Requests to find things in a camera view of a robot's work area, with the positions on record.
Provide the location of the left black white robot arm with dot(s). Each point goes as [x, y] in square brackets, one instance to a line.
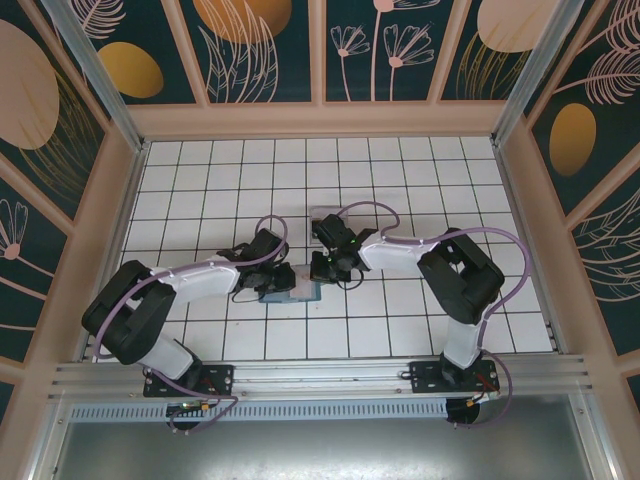
[200, 280]

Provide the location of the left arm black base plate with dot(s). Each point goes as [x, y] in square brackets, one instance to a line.
[220, 380]

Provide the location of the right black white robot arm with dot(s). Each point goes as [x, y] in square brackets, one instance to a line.
[395, 252]

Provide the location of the clear plastic box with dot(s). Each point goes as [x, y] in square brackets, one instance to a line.
[322, 210]

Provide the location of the aluminium corner post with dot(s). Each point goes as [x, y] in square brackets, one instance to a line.
[530, 75]
[102, 75]

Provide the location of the teal leather card holder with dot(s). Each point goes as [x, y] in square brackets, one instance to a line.
[275, 299]

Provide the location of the aluminium frame rail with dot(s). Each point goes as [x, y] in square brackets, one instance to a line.
[325, 375]

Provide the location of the pale pink credit card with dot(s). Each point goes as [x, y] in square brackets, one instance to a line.
[304, 282]

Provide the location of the grey metal sheet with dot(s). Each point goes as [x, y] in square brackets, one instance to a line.
[320, 450]

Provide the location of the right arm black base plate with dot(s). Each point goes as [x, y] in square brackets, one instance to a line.
[425, 380]

